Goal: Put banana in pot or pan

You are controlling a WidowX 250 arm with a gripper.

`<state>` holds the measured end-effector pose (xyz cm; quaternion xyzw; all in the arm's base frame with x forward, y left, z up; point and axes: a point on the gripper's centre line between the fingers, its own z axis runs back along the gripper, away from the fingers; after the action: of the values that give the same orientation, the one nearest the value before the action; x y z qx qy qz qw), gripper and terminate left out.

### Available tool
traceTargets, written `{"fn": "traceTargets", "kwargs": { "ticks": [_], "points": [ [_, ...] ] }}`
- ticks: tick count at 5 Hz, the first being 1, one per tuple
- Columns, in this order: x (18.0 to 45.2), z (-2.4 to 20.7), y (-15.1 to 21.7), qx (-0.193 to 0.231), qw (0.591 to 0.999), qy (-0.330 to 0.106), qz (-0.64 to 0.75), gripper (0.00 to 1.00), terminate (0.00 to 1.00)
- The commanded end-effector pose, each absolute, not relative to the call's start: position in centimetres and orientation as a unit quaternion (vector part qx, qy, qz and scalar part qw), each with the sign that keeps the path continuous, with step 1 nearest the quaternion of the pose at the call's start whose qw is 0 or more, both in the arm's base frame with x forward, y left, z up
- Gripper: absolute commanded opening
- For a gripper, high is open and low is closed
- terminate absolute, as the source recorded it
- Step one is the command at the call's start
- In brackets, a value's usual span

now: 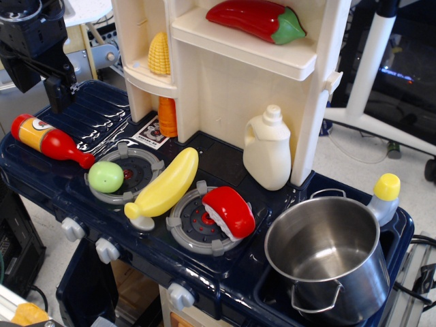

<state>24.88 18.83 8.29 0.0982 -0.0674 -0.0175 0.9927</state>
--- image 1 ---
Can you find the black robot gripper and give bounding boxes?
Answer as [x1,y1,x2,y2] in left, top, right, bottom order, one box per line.
[1,1,77,114]

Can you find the yellow toy banana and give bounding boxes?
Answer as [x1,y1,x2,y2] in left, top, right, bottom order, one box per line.
[124,147,199,219]

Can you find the stainless steel pot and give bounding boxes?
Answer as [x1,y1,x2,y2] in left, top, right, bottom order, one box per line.
[264,196,390,326]

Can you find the red toy ketchup bottle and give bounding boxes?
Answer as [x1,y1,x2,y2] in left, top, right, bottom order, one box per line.
[10,114,95,169]

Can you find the yellow toy corn cob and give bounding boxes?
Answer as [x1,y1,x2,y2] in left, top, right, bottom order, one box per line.
[148,32,170,75]

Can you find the black and white sticker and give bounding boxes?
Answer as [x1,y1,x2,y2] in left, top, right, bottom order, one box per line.
[133,116,169,150]

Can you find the green toy apple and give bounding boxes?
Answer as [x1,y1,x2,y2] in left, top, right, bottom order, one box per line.
[88,161,124,193]

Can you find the orange toy carrot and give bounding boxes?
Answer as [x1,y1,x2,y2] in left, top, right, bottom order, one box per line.
[158,97,178,138]

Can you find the left grey stove burner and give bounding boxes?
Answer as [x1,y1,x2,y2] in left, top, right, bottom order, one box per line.
[84,142,165,205]

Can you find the grey stove burner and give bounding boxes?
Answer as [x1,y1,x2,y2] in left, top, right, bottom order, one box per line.
[166,181,247,257]
[84,142,165,205]

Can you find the left grey stove knob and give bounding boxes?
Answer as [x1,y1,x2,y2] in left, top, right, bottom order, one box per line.
[61,217,86,243]

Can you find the grey stove knob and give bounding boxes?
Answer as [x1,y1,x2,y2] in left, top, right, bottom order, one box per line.
[168,283,195,311]
[61,217,86,243]
[95,238,120,264]

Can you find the cream toy kitchen shelf unit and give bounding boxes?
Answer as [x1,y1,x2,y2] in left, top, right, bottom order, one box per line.
[112,1,350,185]

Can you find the navy toy kitchen counter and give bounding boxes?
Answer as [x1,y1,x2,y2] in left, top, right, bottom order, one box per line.
[0,80,416,327]

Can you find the middle grey stove knob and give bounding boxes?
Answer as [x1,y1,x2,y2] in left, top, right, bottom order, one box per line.
[95,238,120,264]

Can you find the right grey stove burner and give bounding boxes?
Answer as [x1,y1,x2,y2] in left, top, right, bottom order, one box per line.
[166,181,247,257]

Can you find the red toy chili pepper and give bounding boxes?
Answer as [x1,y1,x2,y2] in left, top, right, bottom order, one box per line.
[206,1,307,45]

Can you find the white toy detergent jug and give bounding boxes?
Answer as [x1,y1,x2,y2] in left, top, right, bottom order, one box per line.
[243,104,292,191]

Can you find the red toy sushi piece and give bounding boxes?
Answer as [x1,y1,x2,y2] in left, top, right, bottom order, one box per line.
[202,186,255,242]

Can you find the right grey stove knob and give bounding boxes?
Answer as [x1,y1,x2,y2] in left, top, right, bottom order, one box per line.
[168,283,195,311]

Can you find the white stand pole and base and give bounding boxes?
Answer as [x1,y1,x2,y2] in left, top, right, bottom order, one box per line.
[324,1,435,155]

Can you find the black monitor screen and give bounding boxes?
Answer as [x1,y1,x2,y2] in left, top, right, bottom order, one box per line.
[332,1,435,144]

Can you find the grey faucet with yellow cap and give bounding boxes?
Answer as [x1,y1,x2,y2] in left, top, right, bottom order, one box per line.
[367,173,401,227]

